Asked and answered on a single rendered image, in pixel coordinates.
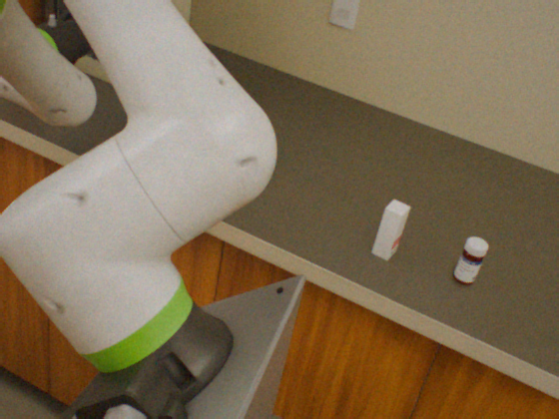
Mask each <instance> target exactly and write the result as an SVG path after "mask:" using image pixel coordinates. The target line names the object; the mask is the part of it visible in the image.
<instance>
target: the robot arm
mask: <svg viewBox="0 0 559 419"><path fill-rule="evenodd" d="M63 2H64V3H65V5H66V6H67V8H66V9H64V11H63V12H62V13H61V15H60V17H59V18H58V19H56V20H55V15H50V16H49V17H50V21H47V22H44V23H41V25H39V26H37V25H36V26H35V25H34V24H33V23H32V21H31V20H30V19H29V17H28V16H27V15H26V13H25V12H24V10H23V9H22V7H21V6H20V4H19V3H18V1H17V0H0V97H1V98H3V99H5V100H10V101H12V102H14V103H16V104H18V105H20V106H22V107H23V108H25V109H27V110H28V111H30V113H32V114H33V115H35V116H36V117H38V118H39V119H41V120H42V121H43V122H46V123H48V124H50V125H52V126H53V127H56V128H61V129H69V128H74V127H77V126H79V125H81V124H84V123H86V122H87V121H88V120H89V119H90V118H91V116H92V113H93V111H94V109H95V107H96V91H95V88H94V86H93V84H92V82H91V81H90V79H89V78H88V76H87V75H86V74H85V73H84V72H82V71H81V70H78V69H77V68H76V67H74V65H75V64H76V62H77V60H78V59H80V58H82V57H84V56H86V53H87V52H89V50H90V49H93V51H94V53H96V55H97V57H98V59H99V61H100V62H101V64H102V66H103V68H104V70H105V72H106V73H107V76H108V78H109V80H110V82H111V84H112V86H113V88H114V90H115V91H116V93H117V95H118V97H119V99H120V101H121V103H122V105H123V107H124V109H125V110H126V112H127V115H128V125H127V126H126V128H125V129H124V130H123V131H122V132H120V133H119V134H117V135H116V136H114V137H113V138H111V139H110V140H109V141H107V142H104V143H102V144H101V145H98V146H97V147H95V148H94V149H93V150H91V151H90V152H88V153H87V154H85V155H83V156H82V157H80V158H77V159H75V161H73V162H72V163H70V164H68V165H67V166H65V167H64V168H62V169H60V170H59V171H57V172H56V173H55V174H52V175H50V176H48V177H47V178H45V179H44V180H42V181H41V182H39V183H37V184H36V185H34V187H32V188H31V189H30V190H28V191H26V192H24V193H23V194H22V195H21V196H19V197H18V198H17V199H16V200H15V201H14V202H13V203H12V204H11V205H10V206H9V207H8V208H7V209H6V210H5V211H4V212H3V213H2V214H1V216H0V256H1V257H2V258H3V259H4V261H5V262H7V264H8V266H9V268H10V269H11V270H12V272H13V273H14V274H15V275H16V277H17V278H18V279H19V280H20V281H21V282H22V283H23V285H24V286H25V287H26V288H27V290H28V291H29V293H30V295H31V296H32V297H34V299H35V300H36V301H37V303H38V304H39V305H40V306H41V308H42V309H43V310H44V311H45V313H46V314H48V317H49V318H50V319H51V320H52V322H53V323H54V324H55V325H56V327H57V328H58V329H59V330H60V332H62V333H63V334H64V335H65V336H66V339H67V340H68V341H69V343H70V344H71V345H72V346H73V348H74V349H76V350H77V352H78V353H79V354H80V355H82V356H83V357H84V358H85V359H87V360H88V361H89V362H91V363H92V364H93V365H94V366H96V368H97V369H98V370H99V372H100V373H101V374H100V376H99V377H98V379H97V380H96V382H95V383H94V385H93V386H92V387H91V388H90V390H89V391H88V393H87V394H86V396H85V397H84V399H83V401H82V402H81V404H80V405H79V407H78V408H77V409H76V412H75V416H76V417H77V419H187V418H188V416H189V412H188V411H187V409H186V408H185V407H184V405H186V404H187V403H188V402H190V400H191V399H193V398H194V397H195V396H197V395H199V394H200V393H201V392H202V391H203V390H204V389H205V388H206V387H207V386H208V384H209V383H210V382H211V381H212V380H213V379H214V378H215V377H216V375H218V374H219V373H220V371H221V370H222V369H223V367H224V366H225V364H226V361H227V359H228V357H229V356H230V354H231V351H232V348H233V342H234V339H233V336H232V334H231V332H230V330H229V329H228V327H227V324H226V323H225V322H224V321H223V320H220V319H218V318H215V317H212V316H210V315H209V314H207V313H206V312H204V311H203V310H202V309H201V308H200V307H198V306H197V305H196V304H195V302H194V301H193V299H192V298H191V297H190V295H189V293H188V292H187V289H186V288H185V285H184V282H183V279H182V277H181V275H180V274H179V272H178V270H177V269H176V268H175V266H174V265H173V263H172V262H171V255H172V253H173V252H174V251H175V250H177V249H179V248H180V247H181V246H182V245H184V244H185V243H187V242H188V241H190V240H191V239H193V238H196V237H197V236H198V235H200V234H201V233H203V232H204V231H206V230H208V229H209V228H211V227H212V226H213V225H214V224H216V223H218V222H221V221H222V220H224V219H225V218H227V217H228V216H229V215H231V214H232V213H234V212H235V211H237V210H239V209H241V208H243V207H244V206H246V205H247V204H249V203H250V202H252V201H253V200H254V199H255V198H256V197H258V196H259V194H260V192H262V191H263V190H264V189H265V187H266V186H267V184H268V183H269V181H270V179H271V177H272V175H273V174H274V171H275V164H276V159H277V143H276V137H275V130H274V128H273V126H272V123H271V121H270V120H269V118H268V116H267V115H266V113H264V112H263V110H262V109H261V108H260V107H259V105H258V104H257V103H256V102H255V100H254V99H253V98H252V97H251V96H249V95H248V94H247V93H246V92H245V91H244V90H243V87H242V86H241V85H240V84H239V83H238V82H237V81H236V80H235V79H234V78H233V77H232V76H231V75H230V74H229V73H228V72H227V69H226V68H225V67H224V66H223V65H222V64H221V63H220V61H218V60H217V59H216V58H215V56H214V55H213V54H212V53H211V52H210V50H209V49H208V47H207V46H206V45H205V44H204V43H203V42H202V41H201V40H200V39H199V37H198V36H197V35H196V34H195V32H194V31H193V30H192V27H191V26H190V25H189V23H187V22H186V21H185V19H184V18H183V17H182V15H181V14H180V13H179V11H178V10H177V9H176V7H175V6H174V4H173V2H171V0H63ZM73 17H74V18H75V20H76V22H75V21H72V19H73Z"/></svg>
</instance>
